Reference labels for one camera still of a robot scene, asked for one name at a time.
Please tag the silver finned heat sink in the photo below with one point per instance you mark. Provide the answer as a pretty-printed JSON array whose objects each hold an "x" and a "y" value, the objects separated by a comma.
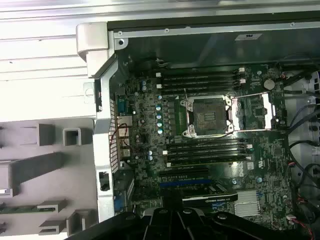
[{"x": 246, "y": 208}]

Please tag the CPU socket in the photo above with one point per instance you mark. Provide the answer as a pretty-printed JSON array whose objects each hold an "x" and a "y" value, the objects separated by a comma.
[{"x": 207, "y": 116}]

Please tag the silver coin cell battery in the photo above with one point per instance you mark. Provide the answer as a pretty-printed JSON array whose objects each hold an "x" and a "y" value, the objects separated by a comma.
[{"x": 269, "y": 84}]

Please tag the black silver PC case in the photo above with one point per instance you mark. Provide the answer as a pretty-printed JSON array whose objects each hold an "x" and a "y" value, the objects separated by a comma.
[{"x": 103, "y": 150}]

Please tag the black expansion slot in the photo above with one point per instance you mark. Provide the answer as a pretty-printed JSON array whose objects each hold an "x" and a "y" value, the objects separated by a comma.
[{"x": 185, "y": 172}]

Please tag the green motherboard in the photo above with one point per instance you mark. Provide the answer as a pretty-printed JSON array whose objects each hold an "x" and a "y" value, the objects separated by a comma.
[{"x": 270, "y": 160}]

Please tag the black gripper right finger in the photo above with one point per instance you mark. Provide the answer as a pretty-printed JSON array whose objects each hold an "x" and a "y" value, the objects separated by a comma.
[{"x": 212, "y": 227}]

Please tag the black graphics card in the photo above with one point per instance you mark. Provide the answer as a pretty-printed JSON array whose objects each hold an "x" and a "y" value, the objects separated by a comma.
[{"x": 212, "y": 199}]

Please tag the blue expansion slot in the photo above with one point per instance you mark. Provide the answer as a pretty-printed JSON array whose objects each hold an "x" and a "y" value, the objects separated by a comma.
[{"x": 185, "y": 185}]

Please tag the grey parts rack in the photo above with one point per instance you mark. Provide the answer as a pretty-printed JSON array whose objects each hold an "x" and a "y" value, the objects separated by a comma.
[{"x": 80, "y": 175}]

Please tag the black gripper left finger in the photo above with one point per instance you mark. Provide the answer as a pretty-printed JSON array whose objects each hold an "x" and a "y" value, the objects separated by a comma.
[{"x": 140, "y": 227}]

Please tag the thin metal locking lever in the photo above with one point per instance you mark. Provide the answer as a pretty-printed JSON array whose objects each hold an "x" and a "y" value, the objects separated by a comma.
[
  {"x": 217, "y": 136},
  {"x": 186, "y": 96}
]

